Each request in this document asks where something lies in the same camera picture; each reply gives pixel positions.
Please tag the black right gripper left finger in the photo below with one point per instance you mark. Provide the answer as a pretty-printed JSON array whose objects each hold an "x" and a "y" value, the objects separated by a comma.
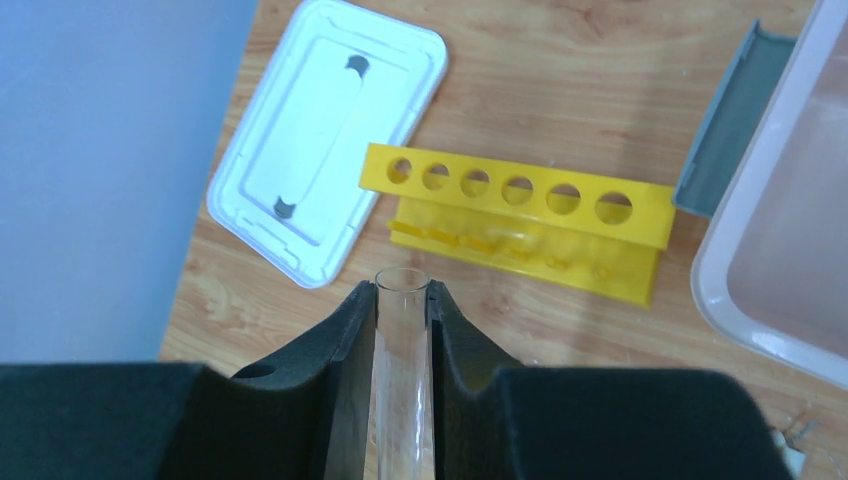
[{"x": 301, "y": 412}]

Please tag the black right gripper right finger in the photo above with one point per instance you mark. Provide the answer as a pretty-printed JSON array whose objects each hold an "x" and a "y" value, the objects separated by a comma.
[{"x": 496, "y": 418}]

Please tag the pink plastic storage bin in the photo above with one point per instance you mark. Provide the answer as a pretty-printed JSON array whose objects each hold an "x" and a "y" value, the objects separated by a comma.
[{"x": 771, "y": 272}]

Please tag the yellow test tube rack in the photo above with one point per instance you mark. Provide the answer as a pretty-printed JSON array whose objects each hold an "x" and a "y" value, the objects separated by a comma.
[{"x": 600, "y": 234}]

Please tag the white plastic box lid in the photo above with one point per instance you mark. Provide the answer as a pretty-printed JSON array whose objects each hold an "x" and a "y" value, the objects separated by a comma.
[{"x": 341, "y": 78}]

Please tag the grey bin handle clip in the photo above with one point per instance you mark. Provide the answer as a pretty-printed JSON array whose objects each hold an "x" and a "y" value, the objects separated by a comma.
[{"x": 731, "y": 119}]

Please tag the clear glass test tube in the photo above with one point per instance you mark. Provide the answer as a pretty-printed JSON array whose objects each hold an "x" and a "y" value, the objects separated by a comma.
[{"x": 402, "y": 361}]

